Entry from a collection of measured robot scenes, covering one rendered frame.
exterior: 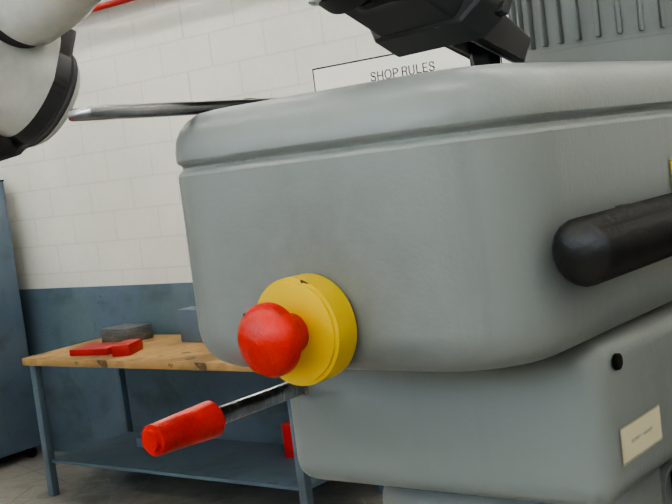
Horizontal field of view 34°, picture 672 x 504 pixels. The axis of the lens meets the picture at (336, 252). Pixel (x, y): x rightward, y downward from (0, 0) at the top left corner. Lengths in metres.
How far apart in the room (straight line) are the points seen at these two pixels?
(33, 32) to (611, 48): 0.44
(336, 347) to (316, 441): 0.19
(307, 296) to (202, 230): 0.10
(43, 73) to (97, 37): 6.70
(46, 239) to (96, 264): 0.54
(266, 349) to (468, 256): 0.11
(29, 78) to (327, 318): 0.33
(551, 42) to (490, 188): 0.40
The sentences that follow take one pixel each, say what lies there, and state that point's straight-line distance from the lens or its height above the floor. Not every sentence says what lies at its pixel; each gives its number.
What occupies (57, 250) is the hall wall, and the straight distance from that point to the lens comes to 8.03.
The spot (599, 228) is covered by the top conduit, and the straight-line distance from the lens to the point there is 0.55.
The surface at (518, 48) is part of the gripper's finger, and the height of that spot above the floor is 1.91.
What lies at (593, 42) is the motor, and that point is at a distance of 0.93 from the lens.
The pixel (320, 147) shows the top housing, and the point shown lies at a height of 1.86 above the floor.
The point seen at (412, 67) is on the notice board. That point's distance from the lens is 5.87.
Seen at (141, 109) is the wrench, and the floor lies 1.89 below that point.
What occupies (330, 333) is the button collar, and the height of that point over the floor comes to 1.76.
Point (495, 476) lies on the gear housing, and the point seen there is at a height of 1.65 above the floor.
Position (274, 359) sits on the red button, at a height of 1.75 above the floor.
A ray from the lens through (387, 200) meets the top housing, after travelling 0.58.
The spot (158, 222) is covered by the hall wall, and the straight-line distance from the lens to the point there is 7.21.
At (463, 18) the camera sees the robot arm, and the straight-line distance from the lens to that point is 0.72.
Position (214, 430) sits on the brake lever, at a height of 1.70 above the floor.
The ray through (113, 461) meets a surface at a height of 0.23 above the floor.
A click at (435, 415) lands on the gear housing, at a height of 1.68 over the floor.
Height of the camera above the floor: 1.85
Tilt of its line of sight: 5 degrees down
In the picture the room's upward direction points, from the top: 7 degrees counter-clockwise
